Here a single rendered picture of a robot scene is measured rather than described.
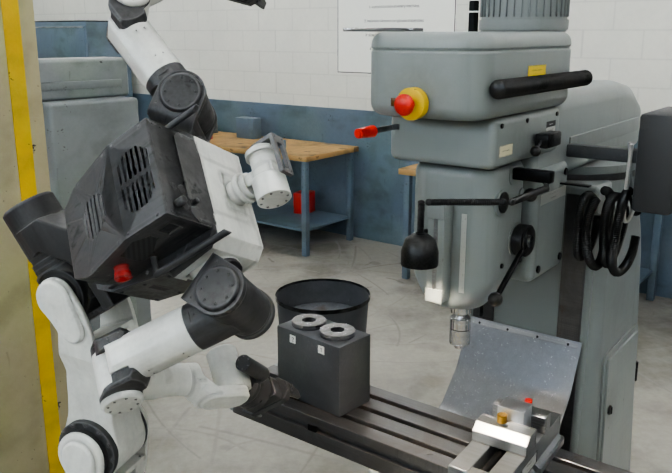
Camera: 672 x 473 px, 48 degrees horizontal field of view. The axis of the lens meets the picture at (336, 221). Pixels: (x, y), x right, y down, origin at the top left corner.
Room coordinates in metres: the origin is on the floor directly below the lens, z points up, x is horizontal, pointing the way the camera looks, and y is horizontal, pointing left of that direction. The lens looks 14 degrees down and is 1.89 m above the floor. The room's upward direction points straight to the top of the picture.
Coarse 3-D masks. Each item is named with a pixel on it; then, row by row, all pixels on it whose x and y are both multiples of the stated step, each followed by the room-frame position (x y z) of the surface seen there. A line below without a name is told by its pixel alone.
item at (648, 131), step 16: (656, 112) 1.59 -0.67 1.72; (640, 128) 1.58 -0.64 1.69; (656, 128) 1.56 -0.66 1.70; (640, 144) 1.57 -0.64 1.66; (656, 144) 1.55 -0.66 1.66; (640, 160) 1.57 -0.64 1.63; (656, 160) 1.55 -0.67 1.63; (640, 176) 1.57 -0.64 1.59; (656, 176) 1.55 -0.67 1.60; (640, 192) 1.57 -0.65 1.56; (656, 192) 1.55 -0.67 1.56; (640, 208) 1.57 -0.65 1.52; (656, 208) 1.55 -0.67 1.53
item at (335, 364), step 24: (288, 336) 1.81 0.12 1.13; (312, 336) 1.77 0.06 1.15; (336, 336) 1.74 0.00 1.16; (360, 336) 1.77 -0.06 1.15; (288, 360) 1.82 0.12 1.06; (312, 360) 1.76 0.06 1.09; (336, 360) 1.70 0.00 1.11; (360, 360) 1.76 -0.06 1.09; (312, 384) 1.76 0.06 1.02; (336, 384) 1.70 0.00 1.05; (360, 384) 1.76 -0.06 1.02; (336, 408) 1.70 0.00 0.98
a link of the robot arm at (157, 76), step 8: (168, 64) 1.56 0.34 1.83; (176, 64) 1.57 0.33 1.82; (160, 72) 1.55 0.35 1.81; (168, 72) 1.55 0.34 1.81; (152, 80) 1.55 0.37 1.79; (160, 80) 1.54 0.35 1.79; (152, 88) 1.55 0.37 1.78; (152, 96) 1.58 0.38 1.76; (208, 104) 1.52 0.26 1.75; (208, 112) 1.53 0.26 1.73; (200, 120) 1.51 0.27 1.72; (208, 120) 1.54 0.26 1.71; (208, 128) 1.56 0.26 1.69
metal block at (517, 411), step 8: (504, 400) 1.53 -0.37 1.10; (512, 400) 1.53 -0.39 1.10; (520, 400) 1.53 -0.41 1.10; (504, 408) 1.49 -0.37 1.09; (512, 408) 1.49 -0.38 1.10; (520, 408) 1.49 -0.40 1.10; (528, 408) 1.49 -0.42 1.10; (512, 416) 1.48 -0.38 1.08; (520, 416) 1.47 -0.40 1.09; (528, 416) 1.50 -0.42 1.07; (528, 424) 1.50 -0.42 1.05
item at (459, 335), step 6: (450, 324) 1.59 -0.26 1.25; (456, 324) 1.57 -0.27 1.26; (462, 324) 1.57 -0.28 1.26; (468, 324) 1.57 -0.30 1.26; (450, 330) 1.59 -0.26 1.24; (456, 330) 1.57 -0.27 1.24; (462, 330) 1.57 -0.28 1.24; (468, 330) 1.58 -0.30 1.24; (450, 336) 1.59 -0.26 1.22; (456, 336) 1.57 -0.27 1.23; (462, 336) 1.57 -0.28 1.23; (468, 336) 1.58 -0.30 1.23; (450, 342) 1.59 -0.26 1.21; (456, 342) 1.57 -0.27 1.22; (462, 342) 1.57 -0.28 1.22; (468, 342) 1.58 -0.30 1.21
